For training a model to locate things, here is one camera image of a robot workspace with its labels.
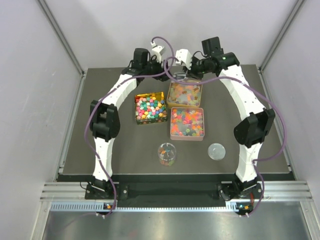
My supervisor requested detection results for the pink tin of bright gummies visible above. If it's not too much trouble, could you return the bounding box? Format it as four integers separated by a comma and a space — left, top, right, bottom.
170, 107, 205, 141

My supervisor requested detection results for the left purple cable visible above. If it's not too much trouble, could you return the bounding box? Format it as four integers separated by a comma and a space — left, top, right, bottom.
84, 36, 175, 217

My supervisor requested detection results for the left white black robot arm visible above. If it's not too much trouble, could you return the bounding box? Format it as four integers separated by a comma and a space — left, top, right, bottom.
84, 45, 168, 199

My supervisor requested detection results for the gold tin of star candies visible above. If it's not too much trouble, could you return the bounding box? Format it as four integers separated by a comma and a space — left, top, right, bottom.
134, 91, 168, 125

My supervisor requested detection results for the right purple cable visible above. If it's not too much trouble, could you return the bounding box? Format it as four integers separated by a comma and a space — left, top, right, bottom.
164, 56, 286, 217

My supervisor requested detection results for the clear round jar lid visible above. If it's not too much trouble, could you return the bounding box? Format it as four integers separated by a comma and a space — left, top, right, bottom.
207, 143, 226, 161

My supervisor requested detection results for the silver metal scoop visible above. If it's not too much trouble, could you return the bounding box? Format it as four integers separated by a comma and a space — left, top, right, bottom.
173, 72, 188, 81

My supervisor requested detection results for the aluminium front rail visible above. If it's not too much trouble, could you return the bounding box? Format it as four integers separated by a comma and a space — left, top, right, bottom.
40, 181, 313, 214

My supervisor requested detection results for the purple cable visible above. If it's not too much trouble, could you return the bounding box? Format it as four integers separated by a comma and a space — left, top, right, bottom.
164, 56, 286, 217
84, 36, 175, 217

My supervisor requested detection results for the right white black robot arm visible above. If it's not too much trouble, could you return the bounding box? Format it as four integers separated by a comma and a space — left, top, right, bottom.
175, 37, 276, 200

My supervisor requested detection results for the clear plastic jar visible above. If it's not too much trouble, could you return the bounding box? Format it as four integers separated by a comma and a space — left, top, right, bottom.
157, 142, 177, 167

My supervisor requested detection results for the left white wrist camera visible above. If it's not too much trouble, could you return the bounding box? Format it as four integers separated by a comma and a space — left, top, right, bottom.
150, 41, 165, 63

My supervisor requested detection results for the gold tin of pastel gummies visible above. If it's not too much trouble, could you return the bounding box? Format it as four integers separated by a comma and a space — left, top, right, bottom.
166, 78, 202, 108

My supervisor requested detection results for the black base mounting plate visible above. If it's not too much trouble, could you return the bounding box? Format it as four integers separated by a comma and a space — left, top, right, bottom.
85, 181, 262, 201

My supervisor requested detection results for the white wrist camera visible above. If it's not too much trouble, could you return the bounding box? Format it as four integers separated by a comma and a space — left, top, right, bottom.
150, 41, 165, 63
175, 49, 193, 70

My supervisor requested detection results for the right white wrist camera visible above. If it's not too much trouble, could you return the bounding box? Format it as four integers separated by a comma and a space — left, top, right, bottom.
175, 49, 193, 70

